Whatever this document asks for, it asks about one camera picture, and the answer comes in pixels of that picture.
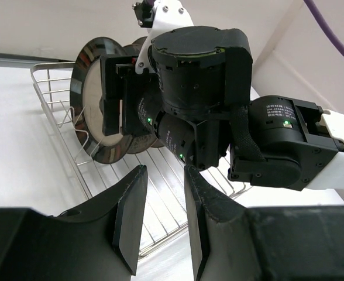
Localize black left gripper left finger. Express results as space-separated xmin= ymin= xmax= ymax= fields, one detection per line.
xmin=53 ymin=165 xmax=148 ymax=276

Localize black striped rim plate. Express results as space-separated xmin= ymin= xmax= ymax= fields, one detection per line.
xmin=70 ymin=37 xmax=134 ymax=165

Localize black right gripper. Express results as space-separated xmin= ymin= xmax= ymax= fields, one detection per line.
xmin=99 ymin=54 xmax=159 ymax=136

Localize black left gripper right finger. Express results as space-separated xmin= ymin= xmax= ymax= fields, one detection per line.
xmin=184 ymin=166 xmax=251 ymax=280

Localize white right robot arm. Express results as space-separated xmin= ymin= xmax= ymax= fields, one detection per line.
xmin=100 ymin=26 xmax=344 ymax=191

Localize wire dish rack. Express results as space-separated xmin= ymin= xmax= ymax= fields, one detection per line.
xmin=30 ymin=61 xmax=250 ymax=258

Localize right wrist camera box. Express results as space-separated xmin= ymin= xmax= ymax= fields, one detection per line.
xmin=132 ymin=1 xmax=194 ymax=74

